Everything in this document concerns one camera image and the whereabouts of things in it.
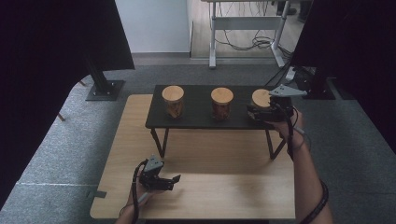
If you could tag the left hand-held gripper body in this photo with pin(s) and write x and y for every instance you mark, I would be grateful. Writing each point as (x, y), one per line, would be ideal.
(154, 182)

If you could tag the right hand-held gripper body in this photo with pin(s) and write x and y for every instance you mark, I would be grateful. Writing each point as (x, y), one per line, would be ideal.
(277, 110)

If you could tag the glass jar with beige grains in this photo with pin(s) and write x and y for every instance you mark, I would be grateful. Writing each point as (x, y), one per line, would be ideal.
(261, 98)

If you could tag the wooden cylinder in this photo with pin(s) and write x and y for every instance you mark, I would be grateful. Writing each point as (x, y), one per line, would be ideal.
(222, 96)

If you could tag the black riser shelf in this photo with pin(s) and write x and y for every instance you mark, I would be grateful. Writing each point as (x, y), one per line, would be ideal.
(196, 112)

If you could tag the person's right hand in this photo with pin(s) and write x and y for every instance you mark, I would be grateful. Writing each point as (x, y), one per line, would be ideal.
(292, 132)

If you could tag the white power strip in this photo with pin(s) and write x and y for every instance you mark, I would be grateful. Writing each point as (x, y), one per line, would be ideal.
(290, 74)

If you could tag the black metal stand with base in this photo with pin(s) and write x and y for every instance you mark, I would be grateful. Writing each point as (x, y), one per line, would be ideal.
(104, 90)
(317, 90)

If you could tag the black curtain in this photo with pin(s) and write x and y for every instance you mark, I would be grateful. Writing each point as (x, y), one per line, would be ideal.
(40, 77)
(358, 46)

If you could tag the brown wooden leg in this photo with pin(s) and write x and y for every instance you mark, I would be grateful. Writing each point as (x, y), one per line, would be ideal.
(82, 83)
(61, 117)

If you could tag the grey metal table bracket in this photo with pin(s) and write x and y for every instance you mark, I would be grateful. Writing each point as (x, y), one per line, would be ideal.
(97, 194)

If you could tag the white desk frame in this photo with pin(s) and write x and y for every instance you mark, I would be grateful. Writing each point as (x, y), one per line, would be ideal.
(246, 23)

